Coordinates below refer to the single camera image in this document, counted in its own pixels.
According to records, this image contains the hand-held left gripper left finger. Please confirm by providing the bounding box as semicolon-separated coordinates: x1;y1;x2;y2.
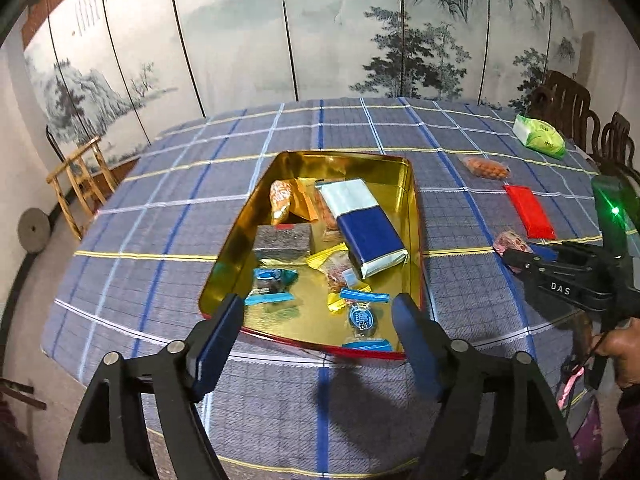
57;294;246;480

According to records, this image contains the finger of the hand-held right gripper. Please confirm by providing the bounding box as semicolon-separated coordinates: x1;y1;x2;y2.
502;249;546;275
527;241;566;262

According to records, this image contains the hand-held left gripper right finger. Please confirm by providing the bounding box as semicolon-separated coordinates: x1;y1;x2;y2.
391;294;581;480

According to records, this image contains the small pink snack packet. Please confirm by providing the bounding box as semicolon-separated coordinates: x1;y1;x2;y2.
492;230;533;261

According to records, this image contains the blue candy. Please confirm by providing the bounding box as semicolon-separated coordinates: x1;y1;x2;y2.
245;267;299;307
340;287;393;352

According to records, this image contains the gold metal tin box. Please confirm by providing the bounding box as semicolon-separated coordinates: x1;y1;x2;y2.
198;150;426;361

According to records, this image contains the yellow candy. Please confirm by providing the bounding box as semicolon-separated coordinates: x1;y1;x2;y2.
306;243;373;311

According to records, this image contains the grey speckled snack block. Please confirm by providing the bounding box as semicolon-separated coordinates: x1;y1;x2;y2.
252;225;313;261

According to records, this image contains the blue and white package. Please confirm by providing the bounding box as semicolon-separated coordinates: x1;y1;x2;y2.
316;178;410;280

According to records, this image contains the clear bag of orange snacks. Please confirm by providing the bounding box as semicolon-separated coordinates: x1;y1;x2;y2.
460;156;511;180

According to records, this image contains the person's right hand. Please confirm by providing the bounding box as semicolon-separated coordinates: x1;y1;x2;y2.
590;319;640;389

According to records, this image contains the red flat packet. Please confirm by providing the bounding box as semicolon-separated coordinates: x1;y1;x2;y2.
504;185;556;239

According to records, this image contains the green tissue pack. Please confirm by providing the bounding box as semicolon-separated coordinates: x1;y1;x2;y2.
512;114;566;160

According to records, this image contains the dark wooden chair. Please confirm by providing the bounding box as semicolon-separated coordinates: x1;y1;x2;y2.
530;71;601;153
597;112;640;181

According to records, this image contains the blue plaid tablecloth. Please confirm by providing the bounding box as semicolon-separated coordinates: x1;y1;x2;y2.
42;97;626;480

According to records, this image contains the long clear pink snack packet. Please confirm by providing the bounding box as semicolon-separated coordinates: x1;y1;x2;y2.
314;187;347;242

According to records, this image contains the gold foil snack packet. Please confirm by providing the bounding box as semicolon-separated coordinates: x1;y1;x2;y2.
290;177;321;222

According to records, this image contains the dark wooden bar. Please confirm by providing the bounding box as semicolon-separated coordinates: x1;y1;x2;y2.
0;379;47;410

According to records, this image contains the wooden chair left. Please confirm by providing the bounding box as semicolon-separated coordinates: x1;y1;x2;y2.
46;136;118;240

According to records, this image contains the round stone disc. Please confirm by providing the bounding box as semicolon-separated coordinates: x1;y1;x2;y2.
18;208;51;253

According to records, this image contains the landscape painted folding screen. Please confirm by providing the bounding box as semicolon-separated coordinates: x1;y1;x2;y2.
22;0;586;176

